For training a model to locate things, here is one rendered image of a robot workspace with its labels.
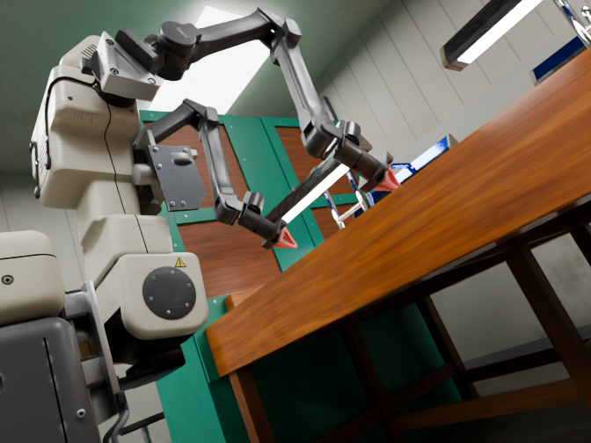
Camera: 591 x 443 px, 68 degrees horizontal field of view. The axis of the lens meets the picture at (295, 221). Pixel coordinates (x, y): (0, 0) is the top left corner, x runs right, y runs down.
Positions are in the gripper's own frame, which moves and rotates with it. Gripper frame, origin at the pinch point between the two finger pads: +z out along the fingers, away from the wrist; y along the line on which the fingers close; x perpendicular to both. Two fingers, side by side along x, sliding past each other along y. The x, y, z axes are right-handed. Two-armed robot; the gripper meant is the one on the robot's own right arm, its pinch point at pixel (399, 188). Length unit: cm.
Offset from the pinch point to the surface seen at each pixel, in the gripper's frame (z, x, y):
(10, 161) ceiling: -150, -111, 254
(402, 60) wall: 47, -220, 67
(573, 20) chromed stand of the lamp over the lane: 11, -33, -45
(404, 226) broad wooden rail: -5.0, 21.5, -8.5
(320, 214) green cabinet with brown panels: 25, -71, 93
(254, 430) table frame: 15, 44, 83
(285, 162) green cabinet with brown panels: -3, -88, 92
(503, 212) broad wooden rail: -0.2, 27.1, -27.8
